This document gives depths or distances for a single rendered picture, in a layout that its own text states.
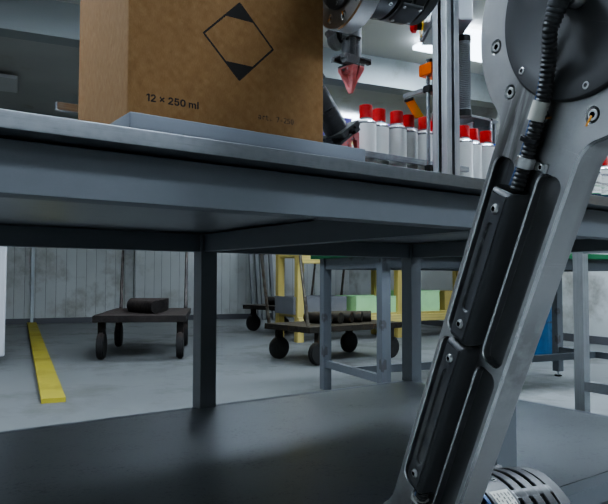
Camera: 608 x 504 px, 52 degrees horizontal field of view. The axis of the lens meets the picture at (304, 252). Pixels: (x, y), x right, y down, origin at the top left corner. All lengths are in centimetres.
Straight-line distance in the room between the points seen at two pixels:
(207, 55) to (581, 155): 52
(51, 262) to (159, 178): 909
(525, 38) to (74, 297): 947
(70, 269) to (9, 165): 914
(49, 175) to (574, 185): 54
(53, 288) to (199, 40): 907
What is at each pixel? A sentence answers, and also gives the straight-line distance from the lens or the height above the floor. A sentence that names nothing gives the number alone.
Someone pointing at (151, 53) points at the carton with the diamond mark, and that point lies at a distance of 85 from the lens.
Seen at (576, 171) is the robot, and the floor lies 74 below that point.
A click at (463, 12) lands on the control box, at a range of 167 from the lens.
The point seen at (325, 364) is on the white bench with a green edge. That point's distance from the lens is 356.
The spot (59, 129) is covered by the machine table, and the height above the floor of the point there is 82.
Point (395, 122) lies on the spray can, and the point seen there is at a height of 105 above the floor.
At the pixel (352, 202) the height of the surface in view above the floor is 77.
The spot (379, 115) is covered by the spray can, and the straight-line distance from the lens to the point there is 161.
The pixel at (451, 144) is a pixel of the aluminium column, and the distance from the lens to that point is 154.
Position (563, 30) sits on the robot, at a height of 86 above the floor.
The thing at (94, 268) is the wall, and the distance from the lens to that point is 991.
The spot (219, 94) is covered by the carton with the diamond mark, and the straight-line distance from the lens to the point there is 88.
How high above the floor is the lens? 66
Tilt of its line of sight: 2 degrees up
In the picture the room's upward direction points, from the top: straight up
